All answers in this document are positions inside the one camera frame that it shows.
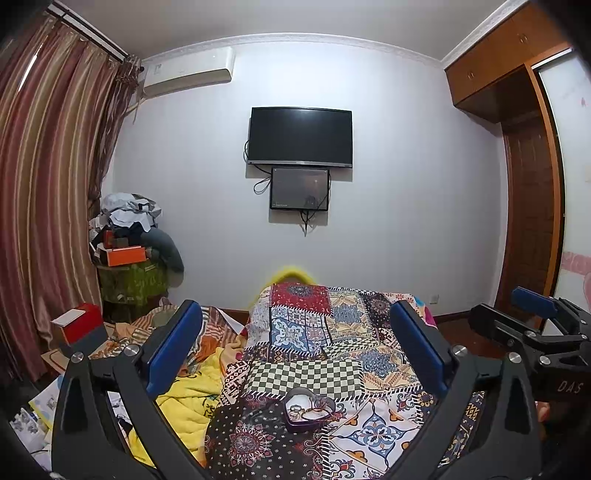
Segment frosted sliding wardrobe door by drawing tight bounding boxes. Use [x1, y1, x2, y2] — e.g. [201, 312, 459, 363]
[539, 53, 591, 310]

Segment large wall-mounted black television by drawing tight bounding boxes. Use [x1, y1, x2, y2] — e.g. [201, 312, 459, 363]
[245, 107, 353, 168]

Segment grey white clothes pile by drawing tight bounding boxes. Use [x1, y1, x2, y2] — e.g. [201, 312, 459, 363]
[89, 192, 161, 246]

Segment small wall-mounted black monitor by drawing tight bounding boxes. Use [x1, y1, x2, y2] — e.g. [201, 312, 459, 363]
[270, 167, 331, 212]

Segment red box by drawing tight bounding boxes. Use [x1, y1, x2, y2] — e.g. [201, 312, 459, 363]
[51, 303, 103, 345]

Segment right hand on gripper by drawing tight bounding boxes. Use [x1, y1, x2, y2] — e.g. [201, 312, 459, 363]
[535, 401, 551, 423]

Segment purple heart-shaped jewelry box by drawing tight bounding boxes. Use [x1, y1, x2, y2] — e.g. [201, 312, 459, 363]
[283, 387, 335, 433]

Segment orange box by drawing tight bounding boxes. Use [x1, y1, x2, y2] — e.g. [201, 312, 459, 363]
[103, 246, 147, 267]

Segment green patterned covered stand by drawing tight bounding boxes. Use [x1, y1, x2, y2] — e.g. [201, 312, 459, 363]
[97, 261, 168, 306]

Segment brown wooden wardrobe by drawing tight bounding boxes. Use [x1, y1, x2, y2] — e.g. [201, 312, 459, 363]
[445, 1, 569, 322]

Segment striped brown curtain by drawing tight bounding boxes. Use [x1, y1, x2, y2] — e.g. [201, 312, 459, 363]
[1, 13, 140, 383]

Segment colourful patchwork bedspread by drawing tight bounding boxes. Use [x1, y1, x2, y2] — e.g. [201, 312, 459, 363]
[202, 281, 491, 480]

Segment striped brown patchwork cloth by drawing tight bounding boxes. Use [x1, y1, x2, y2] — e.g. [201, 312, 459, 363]
[90, 305, 247, 376]

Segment yellow fleece blanket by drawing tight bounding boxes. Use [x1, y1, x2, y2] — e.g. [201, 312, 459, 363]
[156, 266, 315, 468]

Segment white wall air conditioner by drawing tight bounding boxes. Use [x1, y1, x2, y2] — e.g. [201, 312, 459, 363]
[143, 47, 235, 98]

